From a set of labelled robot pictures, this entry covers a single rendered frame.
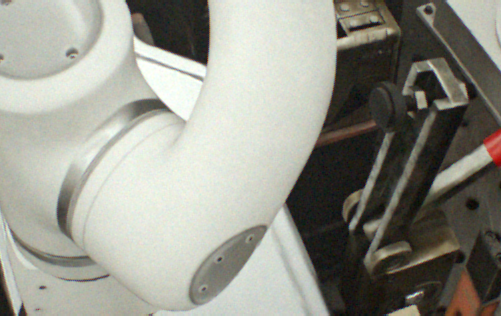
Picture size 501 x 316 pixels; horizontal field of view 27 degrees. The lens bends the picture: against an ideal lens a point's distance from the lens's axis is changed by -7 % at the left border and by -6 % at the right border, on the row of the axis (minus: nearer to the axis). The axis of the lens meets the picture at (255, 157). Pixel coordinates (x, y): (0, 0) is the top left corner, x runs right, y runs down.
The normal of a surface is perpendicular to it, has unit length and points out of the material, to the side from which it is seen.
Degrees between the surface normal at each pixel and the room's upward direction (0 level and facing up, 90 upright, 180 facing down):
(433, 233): 0
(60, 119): 89
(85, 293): 91
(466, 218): 0
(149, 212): 42
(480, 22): 4
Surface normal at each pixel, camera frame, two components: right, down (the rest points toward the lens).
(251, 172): 0.50, 0.47
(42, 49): 0.02, -0.54
